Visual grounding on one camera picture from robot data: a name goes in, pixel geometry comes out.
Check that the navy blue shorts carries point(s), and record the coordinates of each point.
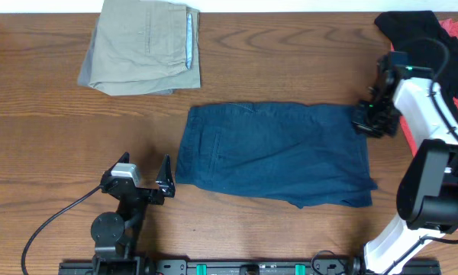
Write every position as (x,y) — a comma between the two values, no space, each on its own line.
(305,155)

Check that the black t-shirt with print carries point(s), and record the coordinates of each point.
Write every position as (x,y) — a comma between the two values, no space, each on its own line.
(416,33)

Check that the folded khaki shorts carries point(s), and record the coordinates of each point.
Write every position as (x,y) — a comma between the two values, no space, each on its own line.
(147,40)

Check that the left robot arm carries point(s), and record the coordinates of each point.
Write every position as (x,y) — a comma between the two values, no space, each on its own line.
(115,233)

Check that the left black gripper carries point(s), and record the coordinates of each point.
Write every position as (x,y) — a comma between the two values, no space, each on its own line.
(165,188)

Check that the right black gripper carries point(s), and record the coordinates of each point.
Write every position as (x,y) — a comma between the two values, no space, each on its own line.
(359,124)

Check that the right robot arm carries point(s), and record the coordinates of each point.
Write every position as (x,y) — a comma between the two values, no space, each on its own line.
(427,197)

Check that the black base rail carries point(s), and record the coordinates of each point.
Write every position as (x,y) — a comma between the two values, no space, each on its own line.
(138,266)

